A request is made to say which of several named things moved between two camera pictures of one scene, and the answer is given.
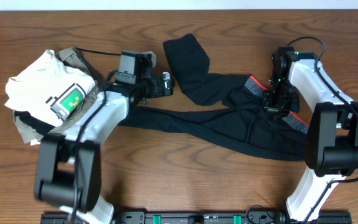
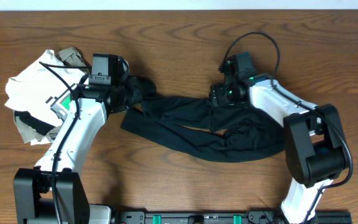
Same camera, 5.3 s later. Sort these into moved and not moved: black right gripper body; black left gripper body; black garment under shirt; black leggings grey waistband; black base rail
Moved: black left gripper body; black right gripper body; black leggings grey waistband
Not moved: black base rail; black garment under shirt
